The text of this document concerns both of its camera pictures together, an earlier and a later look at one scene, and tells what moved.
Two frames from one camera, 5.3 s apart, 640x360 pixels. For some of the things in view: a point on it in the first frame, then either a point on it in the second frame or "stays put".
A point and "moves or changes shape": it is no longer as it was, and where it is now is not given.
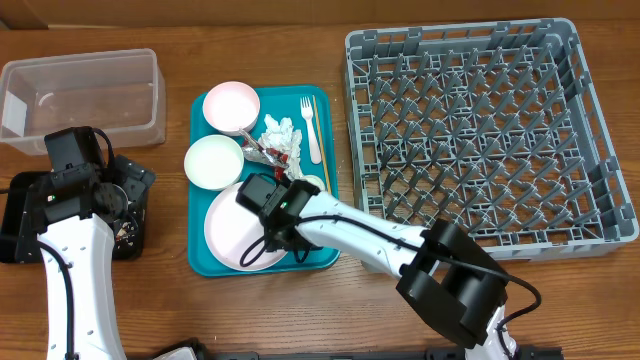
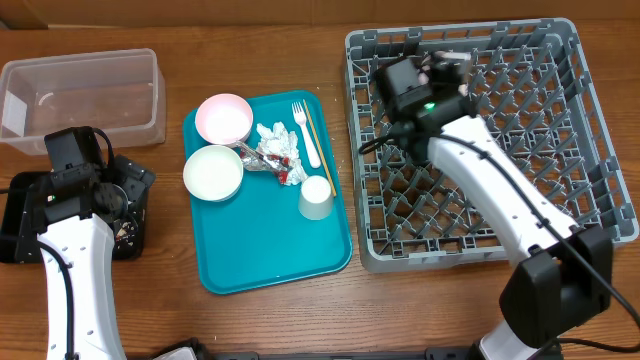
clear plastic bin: (120, 92) stays put
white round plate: (231, 229) to (441, 55)
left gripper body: (132, 182) stays put
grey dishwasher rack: (491, 125) stays put
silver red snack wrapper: (269, 157) moves or changes shape
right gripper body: (287, 243) to (403, 141)
